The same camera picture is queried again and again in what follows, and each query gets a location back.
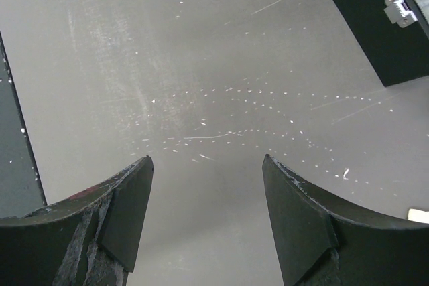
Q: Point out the black glass-lid storage box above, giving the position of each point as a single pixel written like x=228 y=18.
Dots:
x=393 y=35

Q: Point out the beige cloth in pile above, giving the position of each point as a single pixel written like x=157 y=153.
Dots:
x=416 y=215

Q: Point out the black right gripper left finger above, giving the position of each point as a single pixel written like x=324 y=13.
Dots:
x=90 y=238

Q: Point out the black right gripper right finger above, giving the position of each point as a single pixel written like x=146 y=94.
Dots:
x=323 y=239

